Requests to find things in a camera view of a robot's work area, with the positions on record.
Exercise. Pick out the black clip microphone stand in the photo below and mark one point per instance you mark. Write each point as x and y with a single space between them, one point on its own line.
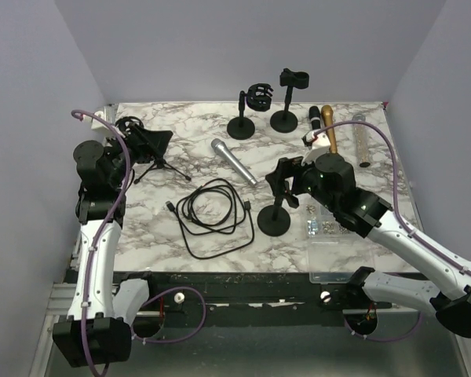
284 121

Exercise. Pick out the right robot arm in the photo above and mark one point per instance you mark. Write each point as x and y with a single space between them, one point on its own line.
330 180

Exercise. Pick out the black round base stand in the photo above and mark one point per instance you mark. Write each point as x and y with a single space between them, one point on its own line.
273 220

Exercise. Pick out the clear plastic screw box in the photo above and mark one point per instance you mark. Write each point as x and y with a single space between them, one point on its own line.
333 252

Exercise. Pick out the gold microphone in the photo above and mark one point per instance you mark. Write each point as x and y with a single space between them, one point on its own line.
327 115

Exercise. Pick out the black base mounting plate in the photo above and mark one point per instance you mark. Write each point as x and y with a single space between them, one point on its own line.
240 300

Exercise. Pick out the black microphone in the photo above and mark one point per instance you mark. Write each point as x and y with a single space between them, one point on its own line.
315 118

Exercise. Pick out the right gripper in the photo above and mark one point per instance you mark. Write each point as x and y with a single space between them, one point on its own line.
286 167

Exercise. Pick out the glitter microphone silver grille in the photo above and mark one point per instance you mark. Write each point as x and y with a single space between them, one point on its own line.
362 146

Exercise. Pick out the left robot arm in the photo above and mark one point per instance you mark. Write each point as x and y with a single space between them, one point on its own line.
97 329

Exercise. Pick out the black tripod shock mount stand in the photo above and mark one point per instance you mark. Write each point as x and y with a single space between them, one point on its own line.
128 124

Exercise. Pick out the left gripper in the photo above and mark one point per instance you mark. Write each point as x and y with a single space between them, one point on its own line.
144 141

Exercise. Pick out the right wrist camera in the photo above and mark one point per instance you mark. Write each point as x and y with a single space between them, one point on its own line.
317 143

